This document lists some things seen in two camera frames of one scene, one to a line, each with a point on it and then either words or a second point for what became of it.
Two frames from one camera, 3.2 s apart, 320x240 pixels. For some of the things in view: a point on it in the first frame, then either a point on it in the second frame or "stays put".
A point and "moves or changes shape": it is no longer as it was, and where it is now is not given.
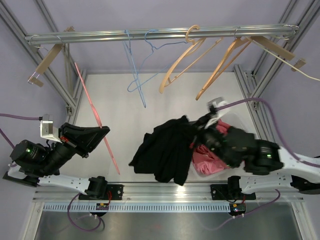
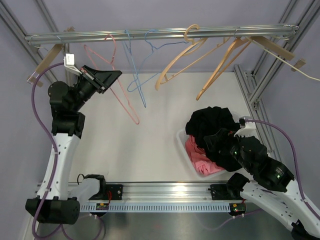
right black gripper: x=201 y=130 -> x=223 y=135
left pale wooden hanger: x=48 y=59 stays put
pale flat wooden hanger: x=276 y=47 stays put
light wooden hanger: x=196 y=44 moves or changes shape
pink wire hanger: x=95 y=115 -> x=85 y=46
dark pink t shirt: x=221 y=126 -> x=196 y=153
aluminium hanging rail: x=39 y=39 stays put
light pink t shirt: x=204 y=165 stays put
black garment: x=166 y=151 moves or changes shape
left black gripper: x=85 y=139 -> x=101 y=81
